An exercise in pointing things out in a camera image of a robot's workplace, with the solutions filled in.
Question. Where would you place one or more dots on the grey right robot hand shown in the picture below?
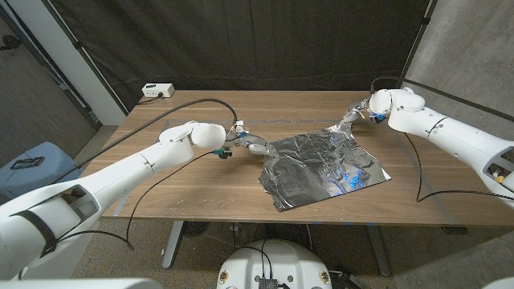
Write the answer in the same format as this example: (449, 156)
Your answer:
(359, 109)

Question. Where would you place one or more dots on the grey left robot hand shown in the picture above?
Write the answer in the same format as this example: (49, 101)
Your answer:
(257, 144)

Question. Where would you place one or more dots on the crinkled aluminum foil sheet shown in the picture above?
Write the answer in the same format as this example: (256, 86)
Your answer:
(317, 168)

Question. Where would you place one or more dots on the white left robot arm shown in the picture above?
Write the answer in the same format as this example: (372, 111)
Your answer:
(128, 176)

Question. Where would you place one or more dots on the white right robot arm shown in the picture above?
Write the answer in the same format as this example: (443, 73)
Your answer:
(454, 134)

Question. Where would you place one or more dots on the grey tape outline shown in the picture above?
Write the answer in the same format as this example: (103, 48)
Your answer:
(301, 120)

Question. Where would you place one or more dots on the black round fan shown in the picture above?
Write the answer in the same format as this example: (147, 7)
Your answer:
(196, 229)

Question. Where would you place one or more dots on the black backdrop curtain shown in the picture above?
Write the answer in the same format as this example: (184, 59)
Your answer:
(241, 40)

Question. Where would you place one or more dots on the black backdrop stand pole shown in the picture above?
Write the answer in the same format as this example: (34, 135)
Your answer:
(425, 21)
(78, 45)

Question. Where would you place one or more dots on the white power outlet box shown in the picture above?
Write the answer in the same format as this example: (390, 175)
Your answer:
(157, 90)

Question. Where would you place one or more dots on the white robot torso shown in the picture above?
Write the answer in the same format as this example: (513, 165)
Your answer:
(277, 261)

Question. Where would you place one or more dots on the white table leg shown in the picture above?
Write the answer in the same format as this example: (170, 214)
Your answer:
(172, 245)

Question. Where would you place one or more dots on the grey table leg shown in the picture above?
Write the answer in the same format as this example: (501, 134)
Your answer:
(379, 253)

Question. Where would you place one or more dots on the black floor device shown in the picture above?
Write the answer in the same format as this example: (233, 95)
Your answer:
(345, 279)

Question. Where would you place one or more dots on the blue plastic case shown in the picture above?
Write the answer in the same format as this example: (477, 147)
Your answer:
(52, 170)

